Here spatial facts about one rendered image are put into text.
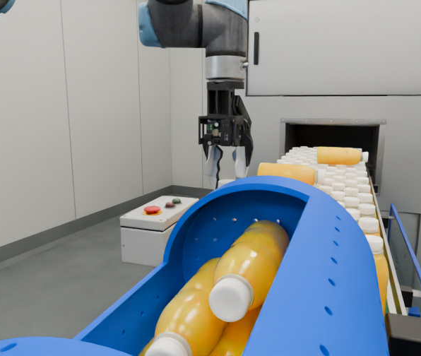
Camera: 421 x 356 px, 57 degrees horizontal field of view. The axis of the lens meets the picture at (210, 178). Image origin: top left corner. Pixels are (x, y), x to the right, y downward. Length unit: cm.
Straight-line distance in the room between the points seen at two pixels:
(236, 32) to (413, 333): 55
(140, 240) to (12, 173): 290
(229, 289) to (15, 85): 340
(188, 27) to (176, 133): 476
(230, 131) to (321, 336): 51
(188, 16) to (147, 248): 45
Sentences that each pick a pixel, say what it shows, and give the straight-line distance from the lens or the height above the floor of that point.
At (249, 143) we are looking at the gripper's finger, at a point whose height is 125.
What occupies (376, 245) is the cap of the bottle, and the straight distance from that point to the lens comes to 76.
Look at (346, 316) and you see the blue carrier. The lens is 29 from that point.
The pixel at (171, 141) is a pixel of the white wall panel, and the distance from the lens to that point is 551.
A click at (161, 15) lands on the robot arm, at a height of 147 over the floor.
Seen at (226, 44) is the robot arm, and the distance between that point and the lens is 72.
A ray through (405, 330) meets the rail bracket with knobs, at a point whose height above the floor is 100.
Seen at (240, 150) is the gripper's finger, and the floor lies 124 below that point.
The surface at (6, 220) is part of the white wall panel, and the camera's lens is 369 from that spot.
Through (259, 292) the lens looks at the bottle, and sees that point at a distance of 41.
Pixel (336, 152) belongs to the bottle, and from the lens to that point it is 158.
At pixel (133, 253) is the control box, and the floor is 102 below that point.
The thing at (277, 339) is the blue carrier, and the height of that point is 122.
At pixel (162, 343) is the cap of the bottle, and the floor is 111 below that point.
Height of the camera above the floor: 133
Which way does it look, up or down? 11 degrees down
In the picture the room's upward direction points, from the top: straight up
